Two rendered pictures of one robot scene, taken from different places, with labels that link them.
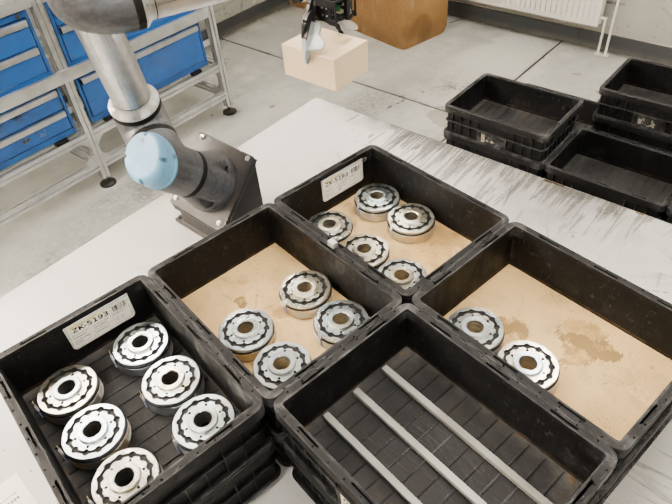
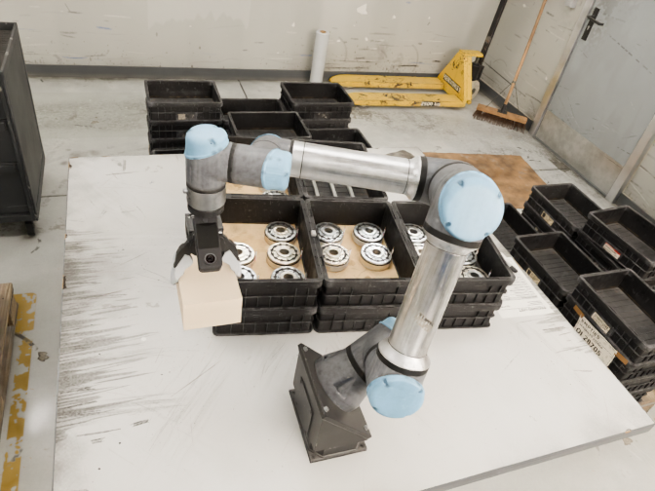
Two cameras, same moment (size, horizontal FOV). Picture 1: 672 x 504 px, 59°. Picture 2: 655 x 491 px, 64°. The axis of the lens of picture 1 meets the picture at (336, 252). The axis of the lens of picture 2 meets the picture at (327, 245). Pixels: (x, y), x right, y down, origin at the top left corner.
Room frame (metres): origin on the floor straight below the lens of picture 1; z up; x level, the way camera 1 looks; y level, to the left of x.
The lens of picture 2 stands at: (2.01, 0.48, 1.92)
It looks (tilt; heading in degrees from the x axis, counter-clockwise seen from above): 39 degrees down; 200
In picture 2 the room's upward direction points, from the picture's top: 11 degrees clockwise
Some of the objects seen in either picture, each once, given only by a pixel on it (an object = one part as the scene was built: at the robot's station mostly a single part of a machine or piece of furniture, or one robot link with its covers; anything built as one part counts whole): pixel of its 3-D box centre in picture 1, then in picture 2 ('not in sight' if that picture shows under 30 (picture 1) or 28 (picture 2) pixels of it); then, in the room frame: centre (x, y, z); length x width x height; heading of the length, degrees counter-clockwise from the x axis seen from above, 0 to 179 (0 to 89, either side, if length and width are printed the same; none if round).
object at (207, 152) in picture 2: not in sight; (208, 158); (1.32, -0.03, 1.40); 0.09 x 0.08 x 0.11; 115
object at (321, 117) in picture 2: not in sight; (312, 125); (-0.81, -0.81, 0.37); 0.40 x 0.30 x 0.45; 136
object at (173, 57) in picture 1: (137, 37); not in sight; (2.78, 0.83, 0.60); 0.72 x 0.03 x 0.56; 136
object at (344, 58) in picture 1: (325, 57); (207, 287); (1.33, -0.02, 1.08); 0.16 x 0.12 x 0.07; 46
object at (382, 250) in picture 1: (364, 250); (284, 253); (0.90, -0.06, 0.86); 0.10 x 0.10 x 0.01
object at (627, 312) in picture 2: not in sight; (610, 340); (0.01, 1.11, 0.37); 0.40 x 0.30 x 0.45; 46
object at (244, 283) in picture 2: (386, 213); (263, 238); (0.94, -0.11, 0.92); 0.40 x 0.30 x 0.02; 37
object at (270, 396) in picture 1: (270, 289); (360, 239); (0.76, 0.13, 0.92); 0.40 x 0.30 x 0.02; 37
